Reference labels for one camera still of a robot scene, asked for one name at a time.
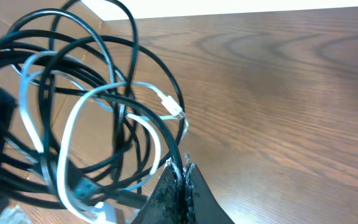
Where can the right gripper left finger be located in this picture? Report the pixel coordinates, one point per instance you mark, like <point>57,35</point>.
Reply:
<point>164,204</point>

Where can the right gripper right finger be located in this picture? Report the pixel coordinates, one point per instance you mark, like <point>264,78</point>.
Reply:
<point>201,205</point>

